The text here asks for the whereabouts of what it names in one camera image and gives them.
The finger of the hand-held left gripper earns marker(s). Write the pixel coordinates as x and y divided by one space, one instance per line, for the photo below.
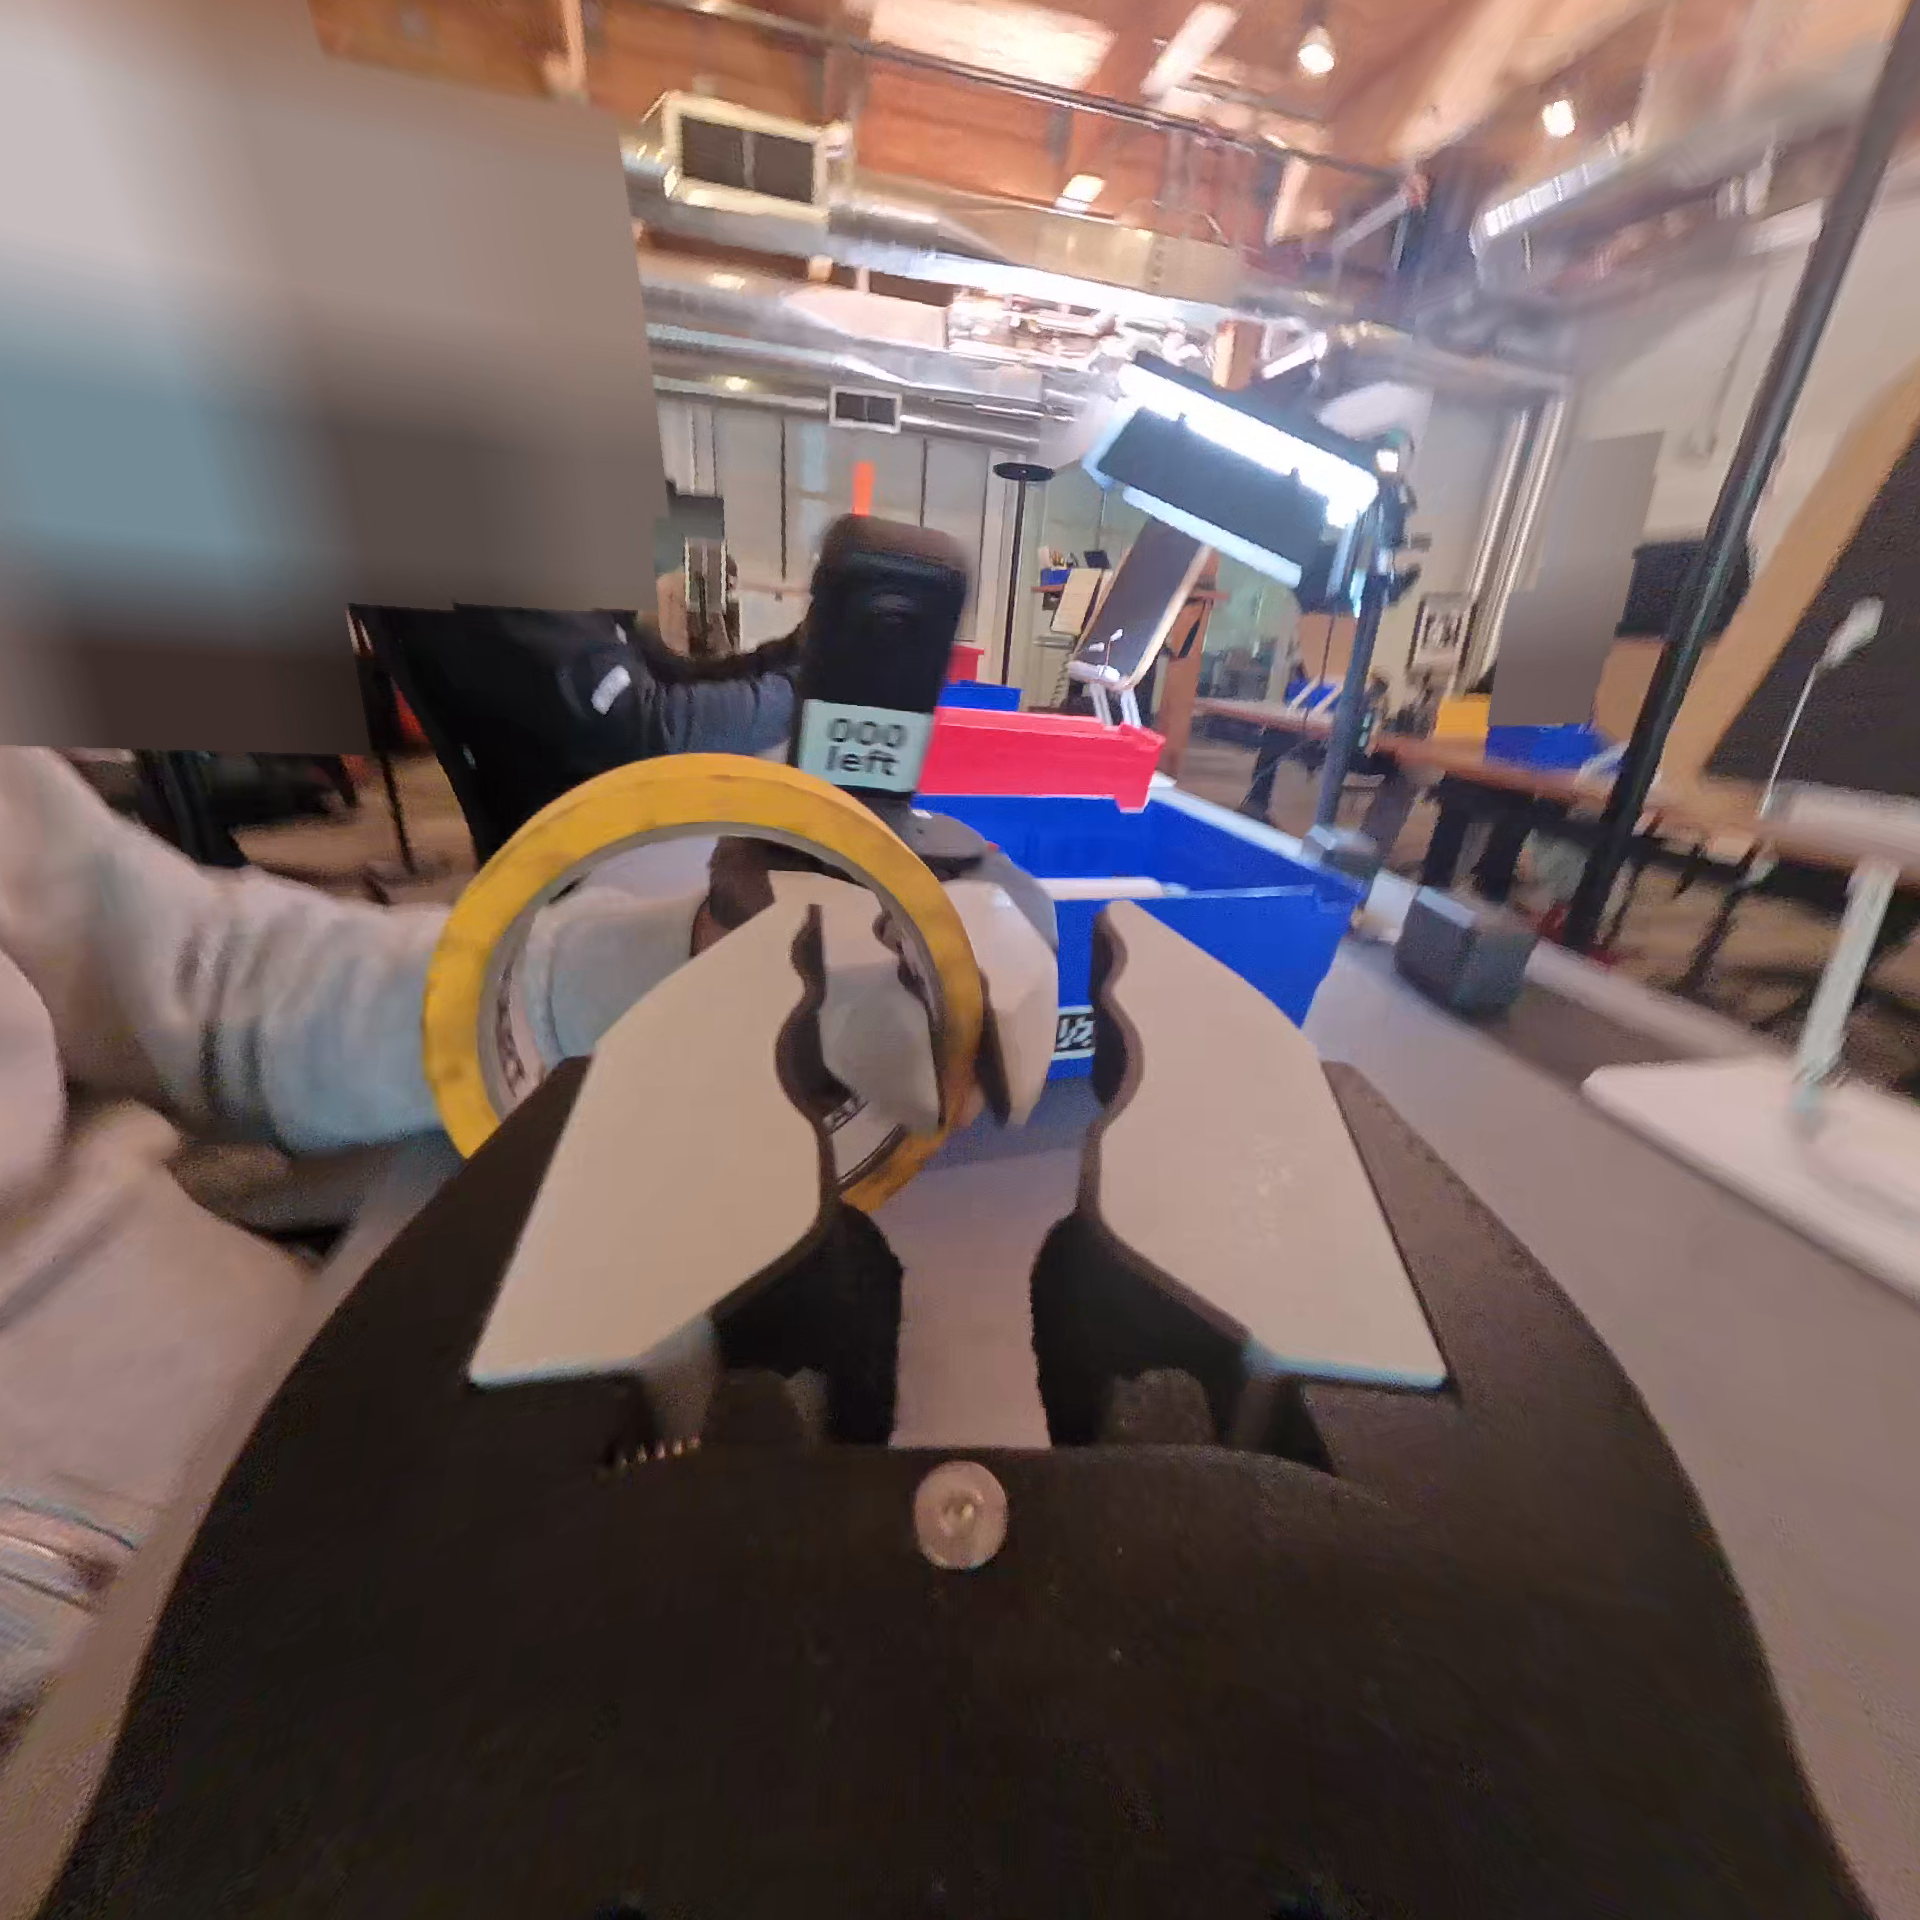
1018 1005
886 1050

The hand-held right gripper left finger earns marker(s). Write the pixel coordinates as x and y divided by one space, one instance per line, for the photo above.
676 1186

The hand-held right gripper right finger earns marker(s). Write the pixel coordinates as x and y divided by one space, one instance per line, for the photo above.
1260 1201

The blue plastic bin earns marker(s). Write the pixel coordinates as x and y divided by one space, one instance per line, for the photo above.
1230 916

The yellow tape roll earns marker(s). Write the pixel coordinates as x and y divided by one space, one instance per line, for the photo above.
464 975

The person's left forearm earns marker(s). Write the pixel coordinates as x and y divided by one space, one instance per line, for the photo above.
270 990

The background wooden desk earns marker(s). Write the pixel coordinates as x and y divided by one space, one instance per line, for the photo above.
1501 758

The person's left hand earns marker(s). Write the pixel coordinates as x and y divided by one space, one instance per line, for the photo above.
739 893

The red plastic bin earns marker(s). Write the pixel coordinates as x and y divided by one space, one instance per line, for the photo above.
1050 758

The light panel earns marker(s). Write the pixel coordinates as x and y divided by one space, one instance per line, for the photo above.
1230 475

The black tripod pole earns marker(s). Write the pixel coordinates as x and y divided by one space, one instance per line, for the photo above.
1359 675

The white ceiling air vent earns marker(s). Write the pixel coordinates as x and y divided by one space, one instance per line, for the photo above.
744 150

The black overhead pole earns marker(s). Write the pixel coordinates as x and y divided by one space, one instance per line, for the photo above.
1725 525

